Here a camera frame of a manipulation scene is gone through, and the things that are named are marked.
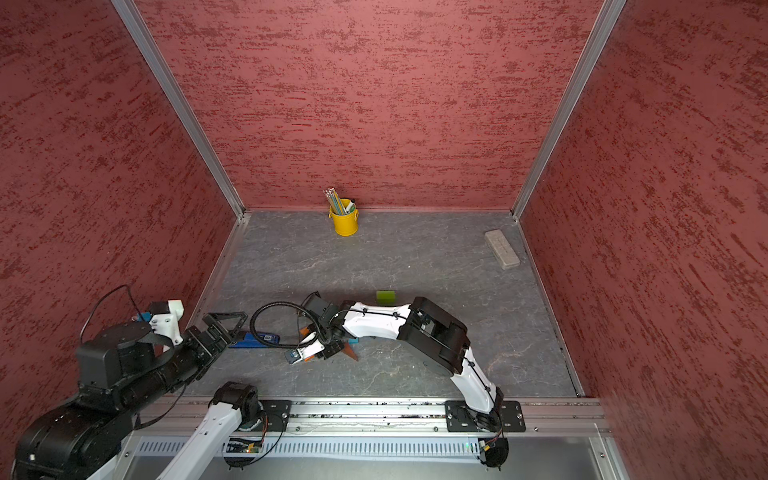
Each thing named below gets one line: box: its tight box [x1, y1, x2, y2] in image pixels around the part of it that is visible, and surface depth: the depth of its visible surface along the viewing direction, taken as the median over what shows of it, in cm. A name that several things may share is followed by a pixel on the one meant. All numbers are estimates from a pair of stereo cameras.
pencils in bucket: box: [322, 187, 353, 215], surface depth 109 cm
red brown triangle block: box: [342, 342, 359, 361], surface depth 86 cm
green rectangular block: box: [376, 290, 395, 306], surface depth 98 cm
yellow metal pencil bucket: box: [328, 198, 360, 237], surface depth 113 cm
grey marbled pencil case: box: [484, 229, 520, 270], surface depth 109 cm
